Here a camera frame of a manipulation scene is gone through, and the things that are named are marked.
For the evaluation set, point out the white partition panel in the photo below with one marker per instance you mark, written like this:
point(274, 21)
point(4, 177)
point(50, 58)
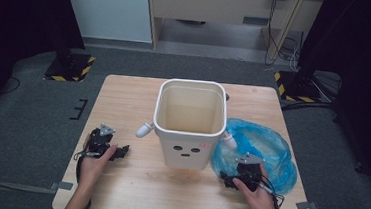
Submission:
point(107, 8)

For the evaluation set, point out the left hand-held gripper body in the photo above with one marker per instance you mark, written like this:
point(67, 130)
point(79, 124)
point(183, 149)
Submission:
point(98, 143)

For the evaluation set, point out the white trash bin with face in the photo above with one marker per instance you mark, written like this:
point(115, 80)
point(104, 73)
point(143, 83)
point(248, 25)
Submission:
point(186, 151)

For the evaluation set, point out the person's left hand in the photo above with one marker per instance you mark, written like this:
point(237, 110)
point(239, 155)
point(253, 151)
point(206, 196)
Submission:
point(93, 169)

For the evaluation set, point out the blue plastic trash bag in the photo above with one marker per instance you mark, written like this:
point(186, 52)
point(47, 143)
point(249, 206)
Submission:
point(270, 151)

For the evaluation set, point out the grey tape strip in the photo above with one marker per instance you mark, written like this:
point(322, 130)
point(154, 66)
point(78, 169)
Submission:
point(306, 206)
point(61, 185)

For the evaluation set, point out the beige wooden desk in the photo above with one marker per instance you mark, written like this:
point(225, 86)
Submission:
point(214, 6)

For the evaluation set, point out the black curtain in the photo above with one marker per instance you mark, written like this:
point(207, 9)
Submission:
point(20, 11)
point(361, 48)

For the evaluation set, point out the person's right hand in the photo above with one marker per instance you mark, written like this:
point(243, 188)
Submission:
point(259, 199)

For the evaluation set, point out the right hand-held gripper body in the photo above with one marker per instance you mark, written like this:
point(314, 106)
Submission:
point(250, 173)

